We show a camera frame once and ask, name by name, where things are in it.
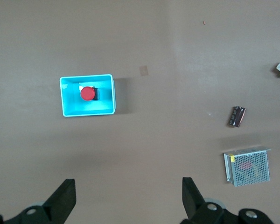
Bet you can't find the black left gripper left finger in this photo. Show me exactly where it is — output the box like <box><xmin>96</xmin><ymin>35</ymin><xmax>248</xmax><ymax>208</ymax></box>
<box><xmin>0</xmin><ymin>178</ymin><xmax>77</xmax><ymax>224</ymax></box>

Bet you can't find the dark brown capacitor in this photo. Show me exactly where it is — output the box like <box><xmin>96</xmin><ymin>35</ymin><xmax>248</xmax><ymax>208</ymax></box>
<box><xmin>228</xmin><ymin>105</ymin><xmax>247</xmax><ymax>128</ymax></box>

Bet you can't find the metal mesh power supply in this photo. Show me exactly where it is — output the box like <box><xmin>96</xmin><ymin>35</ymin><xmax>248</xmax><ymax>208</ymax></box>
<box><xmin>223</xmin><ymin>146</ymin><xmax>272</xmax><ymax>188</ymax></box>

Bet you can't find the red push button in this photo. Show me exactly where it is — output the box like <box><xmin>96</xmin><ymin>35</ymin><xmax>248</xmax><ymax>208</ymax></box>
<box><xmin>78</xmin><ymin>85</ymin><xmax>101</xmax><ymax>102</ymax></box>

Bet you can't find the cyan plastic box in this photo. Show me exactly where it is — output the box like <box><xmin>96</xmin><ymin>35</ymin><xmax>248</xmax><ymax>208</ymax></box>
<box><xmin>59</xmin><ymin>74</ymin><xmax>117</xmax><ymax>118</ymax></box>

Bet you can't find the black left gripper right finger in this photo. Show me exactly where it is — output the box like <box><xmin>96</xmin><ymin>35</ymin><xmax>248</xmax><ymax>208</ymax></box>
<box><xmin>180</xmin><ymin>177</ymin><xmax>275</xmax><ymax>224</ymax></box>

